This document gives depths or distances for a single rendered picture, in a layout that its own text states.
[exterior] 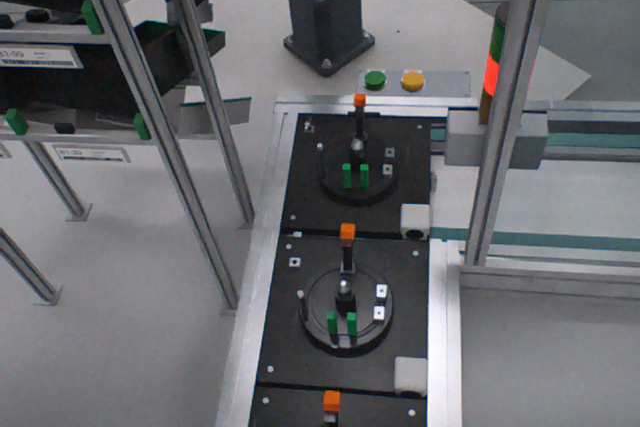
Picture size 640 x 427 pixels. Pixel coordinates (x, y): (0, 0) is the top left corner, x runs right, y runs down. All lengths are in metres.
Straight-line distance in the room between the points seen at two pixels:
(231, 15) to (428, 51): 0.46
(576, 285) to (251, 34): 0.88
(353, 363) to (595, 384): 0.37
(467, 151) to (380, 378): 0.34
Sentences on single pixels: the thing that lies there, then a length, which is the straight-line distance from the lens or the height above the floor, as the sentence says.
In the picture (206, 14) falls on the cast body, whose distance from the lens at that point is 1.14.
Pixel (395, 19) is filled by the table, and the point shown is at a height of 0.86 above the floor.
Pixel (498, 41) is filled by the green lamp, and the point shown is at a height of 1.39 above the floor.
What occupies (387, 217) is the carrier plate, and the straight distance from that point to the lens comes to 1.13.
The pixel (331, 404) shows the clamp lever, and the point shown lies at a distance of 0.90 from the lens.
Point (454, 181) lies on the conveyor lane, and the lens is 1.24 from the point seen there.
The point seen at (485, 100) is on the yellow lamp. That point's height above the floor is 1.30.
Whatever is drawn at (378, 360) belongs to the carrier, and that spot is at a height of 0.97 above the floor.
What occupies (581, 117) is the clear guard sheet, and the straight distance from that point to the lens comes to 0.85.
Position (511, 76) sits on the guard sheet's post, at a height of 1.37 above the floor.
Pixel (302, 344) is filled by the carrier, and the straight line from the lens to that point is 1.04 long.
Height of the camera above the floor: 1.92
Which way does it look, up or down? 55 degrees down
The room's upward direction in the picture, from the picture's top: 8 degrees counter-clockwise
